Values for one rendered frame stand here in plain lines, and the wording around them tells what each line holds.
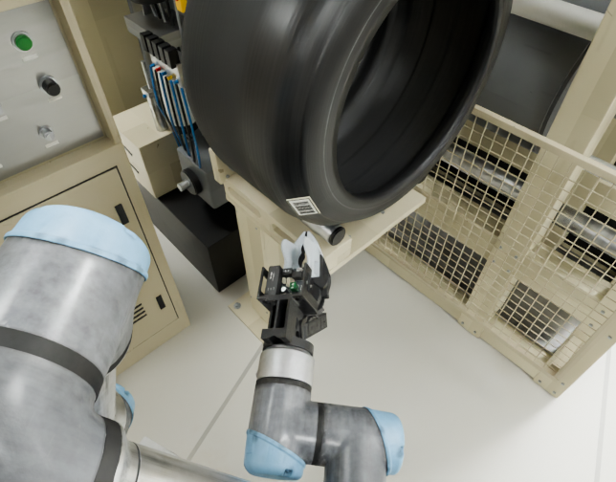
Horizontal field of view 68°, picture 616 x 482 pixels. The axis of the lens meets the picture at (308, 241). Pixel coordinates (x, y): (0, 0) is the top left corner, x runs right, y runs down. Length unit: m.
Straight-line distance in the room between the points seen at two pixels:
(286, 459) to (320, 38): 0.51
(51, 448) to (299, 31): 0.49
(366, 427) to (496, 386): 1.30
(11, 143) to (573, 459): 1.87
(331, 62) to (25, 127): 0.80
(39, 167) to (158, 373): 0.91
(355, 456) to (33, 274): 0.40
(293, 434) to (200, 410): 1.18
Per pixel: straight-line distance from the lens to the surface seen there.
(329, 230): 0.93
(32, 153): 1.26
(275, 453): 0.58
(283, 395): 0.60
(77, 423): 0.37
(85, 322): 0.38
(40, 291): 0.38
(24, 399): 0.35
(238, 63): 0.67
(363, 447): 0.60
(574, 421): 1.94
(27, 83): 1.19
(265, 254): 1.49
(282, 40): 0.62
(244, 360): 1.81
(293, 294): 0.62
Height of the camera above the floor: 1.60
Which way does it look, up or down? 49 degrees down
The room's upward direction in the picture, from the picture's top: straight up
